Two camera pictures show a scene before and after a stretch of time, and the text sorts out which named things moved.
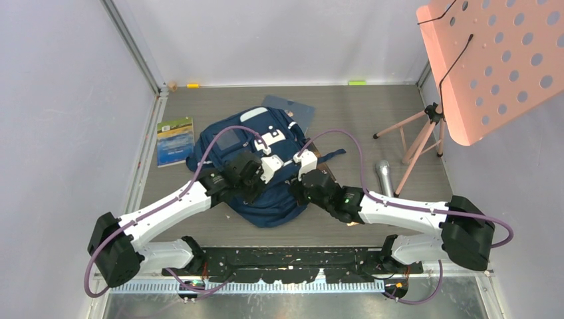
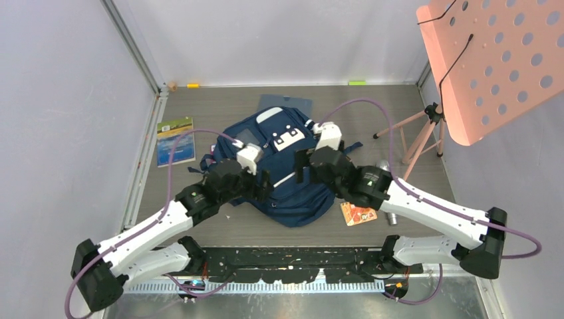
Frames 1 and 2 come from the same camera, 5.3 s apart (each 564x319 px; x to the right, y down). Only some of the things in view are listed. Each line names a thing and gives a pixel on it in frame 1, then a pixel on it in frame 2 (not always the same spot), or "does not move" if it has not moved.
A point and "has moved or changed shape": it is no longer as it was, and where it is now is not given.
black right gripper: (296, 189) -> (301, 161)
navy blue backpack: (263, 148) has moved or changed shape
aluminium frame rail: (159, 88) does not move
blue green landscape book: (175, 141) does not move
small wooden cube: (172, 87) does not move
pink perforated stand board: (495, 60) does not move
